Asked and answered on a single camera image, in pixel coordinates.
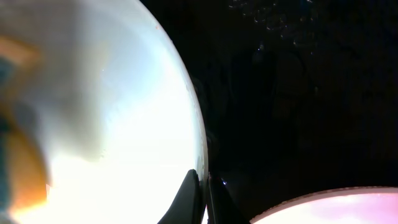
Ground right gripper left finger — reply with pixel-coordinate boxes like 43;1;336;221
158;169;201;224

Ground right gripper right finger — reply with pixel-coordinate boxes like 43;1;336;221
206;174;249;224

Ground mint plate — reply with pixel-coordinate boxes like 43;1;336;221
1;1;208;223

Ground white plate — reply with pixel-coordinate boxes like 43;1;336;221
250;186;397;224

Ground green yellow sponge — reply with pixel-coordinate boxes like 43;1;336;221
1;36;47;219

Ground black round tray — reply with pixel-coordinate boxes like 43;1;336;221
144;0;397;222

